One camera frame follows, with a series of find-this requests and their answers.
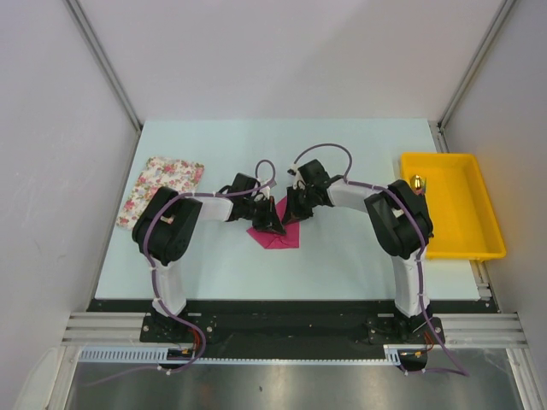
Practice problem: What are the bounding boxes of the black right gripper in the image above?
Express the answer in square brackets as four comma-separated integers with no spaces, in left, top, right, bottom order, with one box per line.
[282,186,317,226]

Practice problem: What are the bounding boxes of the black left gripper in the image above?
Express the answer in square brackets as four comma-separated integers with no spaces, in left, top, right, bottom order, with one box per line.
[242,196,285,235]

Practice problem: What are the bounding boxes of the pink paper napkin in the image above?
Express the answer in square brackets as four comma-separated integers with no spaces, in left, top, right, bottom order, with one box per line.
[247,197,300,250]

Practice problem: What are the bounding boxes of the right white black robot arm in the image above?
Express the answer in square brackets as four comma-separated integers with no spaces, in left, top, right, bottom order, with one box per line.
[281,160,433,343]

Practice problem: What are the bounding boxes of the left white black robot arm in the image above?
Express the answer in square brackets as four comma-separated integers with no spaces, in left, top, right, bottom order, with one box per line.
[132,173,285,342]

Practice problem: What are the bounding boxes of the floral patterned tray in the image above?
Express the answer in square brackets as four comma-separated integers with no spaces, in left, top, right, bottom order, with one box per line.
[115,156,205,231]

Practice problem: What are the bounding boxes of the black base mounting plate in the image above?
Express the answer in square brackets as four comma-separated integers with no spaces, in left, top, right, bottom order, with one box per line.
[87,298,445,347]

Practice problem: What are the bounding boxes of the gold iridescent spoon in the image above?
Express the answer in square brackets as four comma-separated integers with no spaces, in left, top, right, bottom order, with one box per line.
[409,174,426,196]

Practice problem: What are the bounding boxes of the yellow plastic bin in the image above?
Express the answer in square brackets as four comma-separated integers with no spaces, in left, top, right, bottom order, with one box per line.
[400,152,507,261]

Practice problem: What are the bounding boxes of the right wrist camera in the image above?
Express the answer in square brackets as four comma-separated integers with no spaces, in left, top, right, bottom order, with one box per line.
[287,163,306,190]

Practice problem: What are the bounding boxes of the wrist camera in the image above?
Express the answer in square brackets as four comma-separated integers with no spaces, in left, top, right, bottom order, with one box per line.
[287,163,306,190]
[254,181,276,202]

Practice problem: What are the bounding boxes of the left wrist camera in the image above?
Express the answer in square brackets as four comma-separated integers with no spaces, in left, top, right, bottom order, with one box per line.
[254,181,276,202]

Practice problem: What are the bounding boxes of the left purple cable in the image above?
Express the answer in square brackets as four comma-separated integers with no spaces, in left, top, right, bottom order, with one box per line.
[80,159,277,388]

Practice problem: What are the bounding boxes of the purple cable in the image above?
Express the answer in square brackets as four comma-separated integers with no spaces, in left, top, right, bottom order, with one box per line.
[292,143,471,378]
[80,159,277,388]

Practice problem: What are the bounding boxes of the white slotted cable duct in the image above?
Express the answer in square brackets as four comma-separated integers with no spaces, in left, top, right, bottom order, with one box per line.
[79,346,400,366]

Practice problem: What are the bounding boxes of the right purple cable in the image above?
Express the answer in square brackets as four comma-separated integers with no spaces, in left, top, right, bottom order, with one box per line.
[292,143,471,378]

